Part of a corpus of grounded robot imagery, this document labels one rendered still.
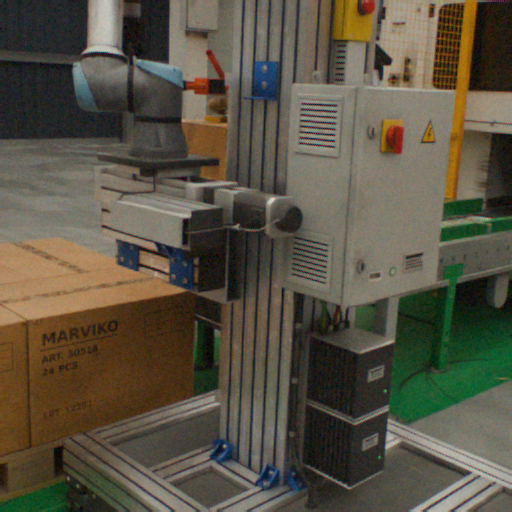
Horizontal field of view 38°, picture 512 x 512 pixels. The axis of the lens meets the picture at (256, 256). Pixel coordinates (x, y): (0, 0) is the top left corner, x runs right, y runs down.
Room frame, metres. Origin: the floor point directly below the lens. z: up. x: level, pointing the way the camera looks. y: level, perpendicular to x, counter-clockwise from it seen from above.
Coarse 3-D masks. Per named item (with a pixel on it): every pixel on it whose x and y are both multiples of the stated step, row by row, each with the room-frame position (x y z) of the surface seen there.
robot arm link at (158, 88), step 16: (144, 64) 1.85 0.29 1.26; (160, 64) 1.85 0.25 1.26; (128, 80) 1.84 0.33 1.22; (144, 80) 1.84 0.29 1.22; (160, 80) 1.84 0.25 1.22; (176, 80) 1.86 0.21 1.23; (128, 96) 1.84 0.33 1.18; (144, 96) 1.84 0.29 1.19; (160, 96) 1.84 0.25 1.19; (176, 96) 1.86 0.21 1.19; (144, 112) 1.85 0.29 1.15; (160, 112) 1.84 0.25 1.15; (176, 112) 1.86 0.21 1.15
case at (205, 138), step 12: (192, 120) 2.80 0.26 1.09; (204, 120) 2.84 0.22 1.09; (192, 132) 2.65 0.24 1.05; (204, 132) 2.59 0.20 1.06; (216, 132) 2.54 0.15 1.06; (192, 144) 2.65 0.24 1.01; (204, 144) 2.59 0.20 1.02; (216, 144) 2.53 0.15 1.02; (216, 156) 2.53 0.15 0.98; (204, 168) 2.59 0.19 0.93; (216, 168) 2.53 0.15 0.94
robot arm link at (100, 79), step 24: (96, 0) 1.90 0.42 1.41; (120, 0) 1.93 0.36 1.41; (96, 24) 1.89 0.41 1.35; (120, 24) 1.91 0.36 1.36; (96, 48) 1.86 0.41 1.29; (120, 48) 1.90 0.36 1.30; (96, 72) 1.84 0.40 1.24; (120, 72) 1.85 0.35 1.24; (96, 96) 1.83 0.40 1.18; (120, 96) 1.83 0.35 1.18
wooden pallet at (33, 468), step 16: (32, 448) 2.02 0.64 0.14; (48, 448) 2.05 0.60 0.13; (0, 464) 1.95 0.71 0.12; (16, 464) 1.98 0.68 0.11; (32, 464) 2.02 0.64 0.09; (48, 464) 2.05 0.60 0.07; (0, 480) 2.01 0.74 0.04; (16, 480) 1.98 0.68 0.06; (32, 480) 2.02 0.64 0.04; (48, 480) 2.05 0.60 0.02; (0, 496) 1.95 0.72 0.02; (16, 496) 1.98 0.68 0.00
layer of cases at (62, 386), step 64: (0, 256) 2.76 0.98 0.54; (64, 256) 2.81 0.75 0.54; (0, 320) 2.00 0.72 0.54; (64, 320) 2.09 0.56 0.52; (128, 320) 2.24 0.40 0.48; (192, 320) 2.41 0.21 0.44; (0, 384) 1.96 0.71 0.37; (64, 384) 2.09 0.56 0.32; (128, 384) 2.24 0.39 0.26; (192, 384) 2.41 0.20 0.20; (0, 448) 1.96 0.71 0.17
